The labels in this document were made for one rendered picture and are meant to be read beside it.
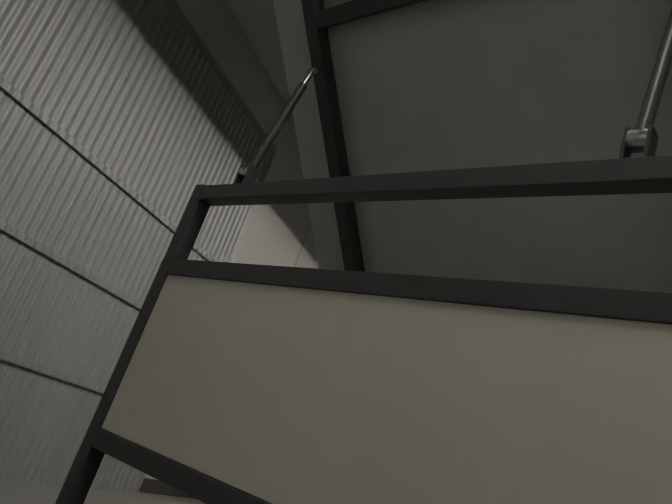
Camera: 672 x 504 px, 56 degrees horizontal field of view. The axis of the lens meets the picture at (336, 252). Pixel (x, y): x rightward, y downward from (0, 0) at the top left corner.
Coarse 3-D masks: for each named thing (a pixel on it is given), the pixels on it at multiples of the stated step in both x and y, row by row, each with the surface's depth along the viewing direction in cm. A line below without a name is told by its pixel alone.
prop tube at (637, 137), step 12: (660, 48) 98; (660, 60) 96; (660, 72) 95; (648, 84) 95; (660, 84) 94; (648, 96) 93; (660, 96) 93; (648, 108) 92; (648, 120) 91; (636, 132) 89; (636, 144) 89
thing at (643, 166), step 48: (624, 144) 90; (240, 192) 143; (288, 192) 132; (336, 192) 123; (384, 192) 115; (432, 192) 109; (480, 192) 104; (528, 192) 98; (576, 192) 94; (624, 192) 90; (192, 240) 152
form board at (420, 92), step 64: (448, 0) 140; (512, 0) 130; (576, 0) 122; (640, 0) 115; (384, 64) 155; (448, 64) 144; (512, 64) 134; (576, 64) 125; (640, 64) 118; (320, 128) 174; (384, 128) 160; (448, 128) 148; (512, 128) 138; (576, 128) 129; (320, 256) 188; (384, 256) 172; (448, 256) 158; (512, 256) 146; (576, 256) 136; (640, 256) 127
